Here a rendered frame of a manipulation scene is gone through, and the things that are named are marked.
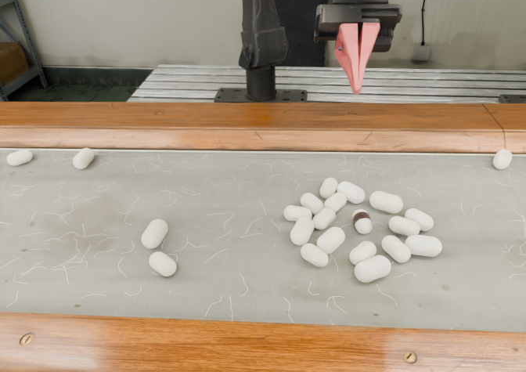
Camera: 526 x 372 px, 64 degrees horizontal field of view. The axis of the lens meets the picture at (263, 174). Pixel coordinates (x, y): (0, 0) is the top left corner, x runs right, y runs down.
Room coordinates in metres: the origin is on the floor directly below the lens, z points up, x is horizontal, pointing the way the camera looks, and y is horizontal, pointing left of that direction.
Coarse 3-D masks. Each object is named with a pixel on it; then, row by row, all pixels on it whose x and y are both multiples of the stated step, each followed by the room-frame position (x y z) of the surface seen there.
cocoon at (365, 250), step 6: (360, 246) 0.30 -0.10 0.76; (366, 246) 0.30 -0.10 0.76; (372, 246) 0.30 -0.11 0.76; (354, 252) 0.29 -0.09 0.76; (360, 252) 0.29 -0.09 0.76; (366, 252) 0.29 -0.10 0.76; (372, 252) 0.30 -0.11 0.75; (354, 258) 0.29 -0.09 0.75; (360, 258) 0.29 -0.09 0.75; (366, 258) 0.29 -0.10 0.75; (354, 264) 0.29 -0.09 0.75
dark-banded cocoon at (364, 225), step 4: (356, 212) 0.36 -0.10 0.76; (352, 216) 0.36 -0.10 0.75; (360, 220) 0.34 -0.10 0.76; (364, 220) 0.34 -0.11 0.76; (368, 220) 0.34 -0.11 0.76; (356, 224) 0.34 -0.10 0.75; (360, 224) 0.34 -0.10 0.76; (364, 224) 0.34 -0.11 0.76; (368, 224) 0.34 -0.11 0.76; (372, 224) 0.34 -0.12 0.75; (356, 228) 0.34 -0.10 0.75; (360, 228) 0.33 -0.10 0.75; (364, 228) 0.33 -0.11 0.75; (368, 228) 0.33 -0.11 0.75; (360, 232) 0.33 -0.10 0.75; (364, 232) 0.33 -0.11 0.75; (368, 232) 0.33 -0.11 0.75
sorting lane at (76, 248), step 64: (0, 192) 0.44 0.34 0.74; (64, 192) 0.43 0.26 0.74; (128, 192) 0.43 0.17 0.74; (192, 192) 0.42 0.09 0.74; (256, 192) 0.42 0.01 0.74; (448, 192) 0.41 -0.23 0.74; (512, 192) 0.40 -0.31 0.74; (0, 256) 0.32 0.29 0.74; (64, 256) 0.32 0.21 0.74; (128, 256) 0.32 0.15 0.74; (192, 256) 0.31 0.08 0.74; (256, 256) 0.31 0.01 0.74; (384, 256) 0.30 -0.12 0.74; (448, 256) 0.30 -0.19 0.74; (512, 256) 0.30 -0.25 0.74; (256, 320) 0.23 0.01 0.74; (320, 320) 0.23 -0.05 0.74; (384, 320) 0.23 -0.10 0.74; (448, 320) 0.23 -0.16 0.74; (512, 320) 0.22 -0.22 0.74
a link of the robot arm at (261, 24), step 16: (256, 0) 0.81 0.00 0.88; (272, 0) 0.83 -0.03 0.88; (256, 16) 0.80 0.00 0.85; (272, 16) 0.82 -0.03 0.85; (240, 32) 0.84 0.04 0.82; (256, 32) 0.79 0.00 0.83; (272, 32) 0.81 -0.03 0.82; (256, 48) 0.79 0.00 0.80; (272, 48) 0.80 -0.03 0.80; (256, 64) 0.79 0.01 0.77
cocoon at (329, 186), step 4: (328, 180) 0.42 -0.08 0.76; (332, 180) 0.42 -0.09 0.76; (336, 180) 0.42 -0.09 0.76; (324, 184) 0.41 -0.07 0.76; (328, 184) 0.41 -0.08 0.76; (332, 184) 0.41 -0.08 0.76; (336, 184) 0.41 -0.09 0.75; (320, 188) 0.41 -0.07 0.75; (324, 188) 0.40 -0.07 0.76; (328, 188) 0.40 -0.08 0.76; (332, 188) 0.40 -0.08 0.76; (336, 188) 0.41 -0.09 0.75; (320, 192) 0.40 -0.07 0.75; (324, 192) 0.40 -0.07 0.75; (328, 192) 0.40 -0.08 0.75; (332, 192) 0.40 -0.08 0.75; (324, 196) 0.40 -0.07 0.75; (328, 196) 0.40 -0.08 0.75
